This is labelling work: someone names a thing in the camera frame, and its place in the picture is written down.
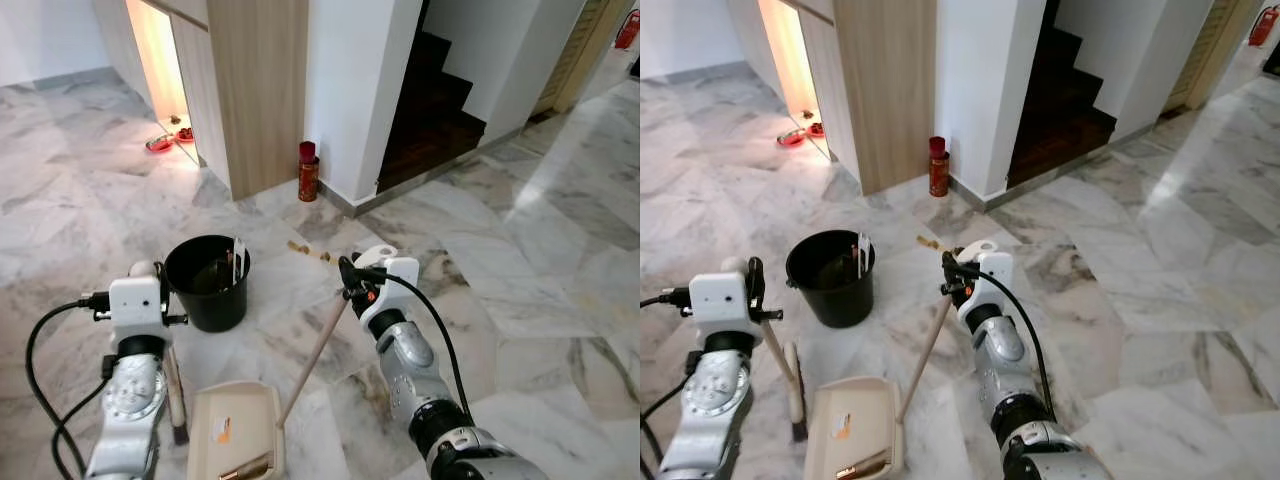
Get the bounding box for beige broom blue bristles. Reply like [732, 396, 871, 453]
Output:
[129, 258, 194, 449]
[721, 254, 812, 444]

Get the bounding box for dark wooden staircase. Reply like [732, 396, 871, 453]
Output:
[1006, 0, 1119, 190]
[377, 0, 489, 194]

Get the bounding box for beige long-handled dustpan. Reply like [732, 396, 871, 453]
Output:
[804, 238, 1002, 480]
[186, 243, 399, 480]

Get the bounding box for light wooden cabinet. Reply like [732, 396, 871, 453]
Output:
[94, 0, 312, 202]
[727, 0, 942, 197]

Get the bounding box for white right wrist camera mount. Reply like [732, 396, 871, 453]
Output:
[974, 251, 1017, 313]
[356, 256, 422, 321]

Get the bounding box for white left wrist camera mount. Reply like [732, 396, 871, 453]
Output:
[689, 269, 759, 332]
[107, 274, 167, 337]

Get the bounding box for black plastic bucket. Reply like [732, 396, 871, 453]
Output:
[162, 234, 252, 335]
[784, 229, 877, 330]

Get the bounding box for red cylindrical can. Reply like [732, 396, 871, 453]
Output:
[927, 135, 952, 199]
[297, 140, 322, 204]

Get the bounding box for red fire extinguisher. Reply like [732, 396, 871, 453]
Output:
[1247, 4, 1280, 49]
[612, 7, 641, 52]

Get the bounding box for beige louvered door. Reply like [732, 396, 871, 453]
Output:
[529, 0, 627, 117]
[1164, 0, 1264, 112]

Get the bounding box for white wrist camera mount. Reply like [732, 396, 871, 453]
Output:
[689, 269, 759, 332]
[107, 274, 167, 337]
[356, 256, 422, 321]
[974, 251, 1017, 313]

